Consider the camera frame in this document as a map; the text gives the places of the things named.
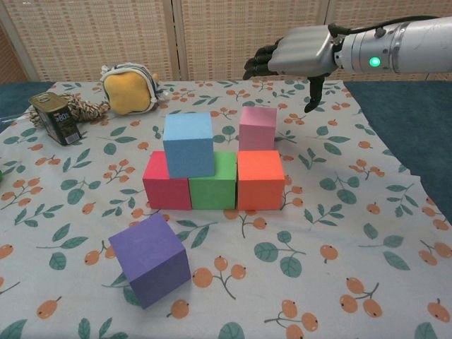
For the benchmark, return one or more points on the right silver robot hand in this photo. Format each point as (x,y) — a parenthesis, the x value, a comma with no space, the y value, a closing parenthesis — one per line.
(303,51)

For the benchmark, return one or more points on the pink foam cube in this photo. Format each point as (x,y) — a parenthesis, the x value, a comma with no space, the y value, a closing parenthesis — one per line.
(257,129)

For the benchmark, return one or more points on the orange foam cube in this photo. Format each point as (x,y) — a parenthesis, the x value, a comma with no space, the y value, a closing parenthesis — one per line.
(261,180)

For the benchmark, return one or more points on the blue foam cube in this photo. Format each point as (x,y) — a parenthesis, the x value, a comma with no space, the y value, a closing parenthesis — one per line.
(189,148)

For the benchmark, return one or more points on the green foam cube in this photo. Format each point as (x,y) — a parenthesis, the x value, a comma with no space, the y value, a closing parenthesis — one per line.
(213,192)

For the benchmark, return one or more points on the red foam cube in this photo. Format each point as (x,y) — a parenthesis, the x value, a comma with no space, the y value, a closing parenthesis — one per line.
(164,194)

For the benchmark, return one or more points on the purple foam cube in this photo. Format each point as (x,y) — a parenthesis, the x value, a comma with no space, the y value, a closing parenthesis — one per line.
(152,261)

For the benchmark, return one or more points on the woven folding screen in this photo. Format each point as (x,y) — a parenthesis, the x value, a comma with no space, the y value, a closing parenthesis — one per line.
(141,35)

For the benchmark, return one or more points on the yellow striped plush toy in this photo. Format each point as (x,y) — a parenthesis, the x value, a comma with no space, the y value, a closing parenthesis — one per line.
(129,92)

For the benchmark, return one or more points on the floral print tablecloth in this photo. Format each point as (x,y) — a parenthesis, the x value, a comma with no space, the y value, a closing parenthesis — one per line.
(335,247)

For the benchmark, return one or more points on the green tin can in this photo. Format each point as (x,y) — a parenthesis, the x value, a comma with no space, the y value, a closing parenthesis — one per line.
(61,120)

